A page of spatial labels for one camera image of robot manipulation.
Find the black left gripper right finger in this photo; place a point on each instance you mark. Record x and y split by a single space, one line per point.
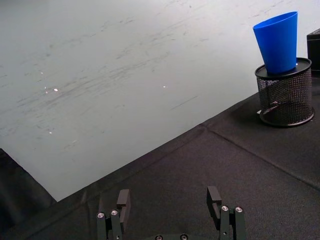
225 217

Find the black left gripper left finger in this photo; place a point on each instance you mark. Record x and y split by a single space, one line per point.
120 212

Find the black table cloth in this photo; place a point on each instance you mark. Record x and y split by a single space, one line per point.
190 185

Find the blue plastic cup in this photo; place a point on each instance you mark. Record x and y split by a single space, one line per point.
278 43

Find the black box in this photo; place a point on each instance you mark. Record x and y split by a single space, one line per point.
314 43

